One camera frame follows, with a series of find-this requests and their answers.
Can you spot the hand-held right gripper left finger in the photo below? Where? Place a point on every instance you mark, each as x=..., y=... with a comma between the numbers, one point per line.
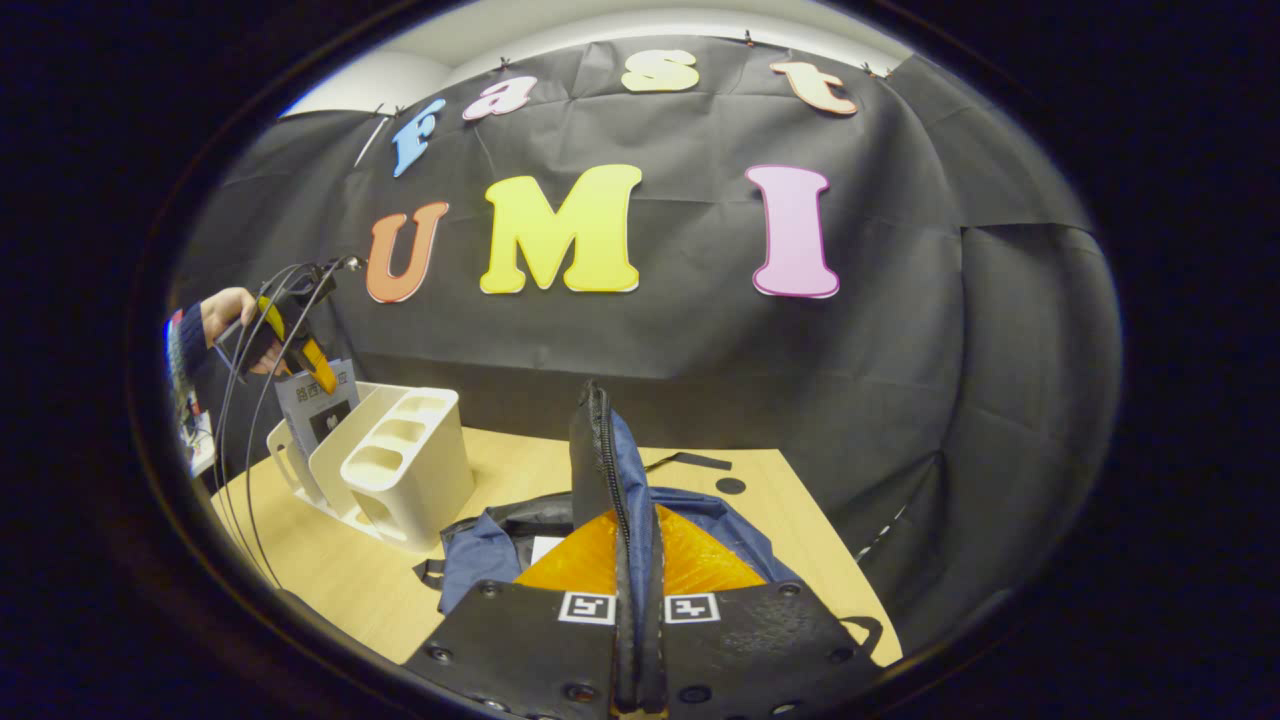
x=520, y=650

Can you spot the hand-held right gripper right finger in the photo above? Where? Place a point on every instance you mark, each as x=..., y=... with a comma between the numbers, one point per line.
x=760, y=650

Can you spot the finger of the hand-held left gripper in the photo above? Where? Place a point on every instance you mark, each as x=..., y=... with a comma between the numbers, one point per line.
x=271, y=318
x=318, y=365

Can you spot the blue schoolbag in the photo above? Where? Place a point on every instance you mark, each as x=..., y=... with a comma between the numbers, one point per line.
x=480, y=555

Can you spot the white plastic bookshelf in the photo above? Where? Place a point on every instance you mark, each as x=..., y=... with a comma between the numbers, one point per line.
x=410, y=480

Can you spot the white side desk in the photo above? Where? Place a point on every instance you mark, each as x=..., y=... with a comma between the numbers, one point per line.
x=203, y=450

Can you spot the thin white strip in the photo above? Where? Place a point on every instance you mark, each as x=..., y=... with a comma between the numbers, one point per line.
x=370, y=140

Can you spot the black backdrop cloth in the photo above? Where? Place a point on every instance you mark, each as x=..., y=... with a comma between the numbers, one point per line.
x=900, y=400

